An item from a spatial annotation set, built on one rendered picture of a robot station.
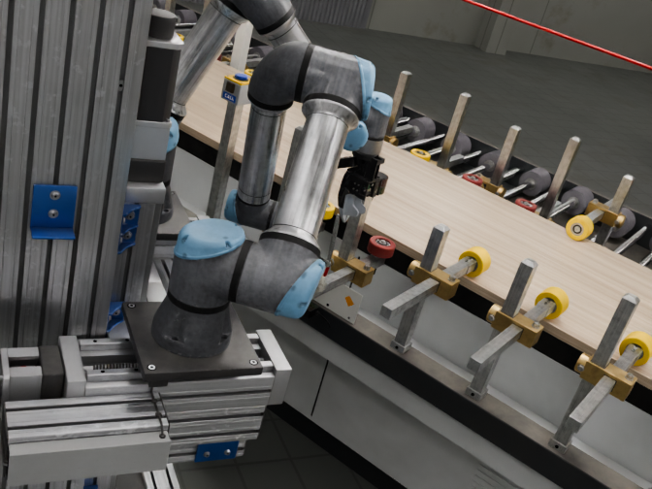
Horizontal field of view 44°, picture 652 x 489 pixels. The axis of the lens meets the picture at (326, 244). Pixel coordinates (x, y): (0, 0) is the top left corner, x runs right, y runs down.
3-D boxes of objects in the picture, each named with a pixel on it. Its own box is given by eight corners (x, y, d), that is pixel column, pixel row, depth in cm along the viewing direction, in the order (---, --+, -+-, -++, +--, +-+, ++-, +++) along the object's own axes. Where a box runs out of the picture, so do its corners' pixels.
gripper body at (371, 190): (362, 203, 210) (374, 160, 205) (337, 190, 214) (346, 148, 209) (378, 197, 216) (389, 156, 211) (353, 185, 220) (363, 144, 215)
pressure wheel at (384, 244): (376, 283, 239) (387, 249, 234) (355, 271, 242) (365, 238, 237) (390, 276, 245) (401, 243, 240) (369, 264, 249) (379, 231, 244)
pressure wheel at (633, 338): (647, 337, 207) (616, 337, 212) (652, 367, 208) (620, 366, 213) (654, 330, 212) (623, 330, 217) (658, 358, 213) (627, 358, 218)
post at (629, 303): (560, 457, 206) (637, 301, 184) (547, 449, 207) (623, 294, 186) (565, 450, 208) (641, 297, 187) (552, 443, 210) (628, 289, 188)
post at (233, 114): (210, 235, 260) (236, 104, 240) (199, 228, 263) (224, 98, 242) (219, 231, 264) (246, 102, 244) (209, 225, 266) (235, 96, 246)
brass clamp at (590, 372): (622, 403, 191) (631, 386, 189) (570, 374, 197) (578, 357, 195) (630, 393, 196) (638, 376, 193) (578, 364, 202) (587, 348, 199)
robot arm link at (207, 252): (179, 266, 154) (189, 204, 148) (245, 285, 154) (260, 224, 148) (158, 297, 143) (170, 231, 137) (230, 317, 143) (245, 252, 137)
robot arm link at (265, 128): (244, 45, 151) (218, 232, 185) (301, 61, 151) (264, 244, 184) (260, 17, 160) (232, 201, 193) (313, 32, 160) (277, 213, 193)
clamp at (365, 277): (361, 288, 229) (366, 273, 227) (324, 266, 235) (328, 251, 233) (372, 282, 233) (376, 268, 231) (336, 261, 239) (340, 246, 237)
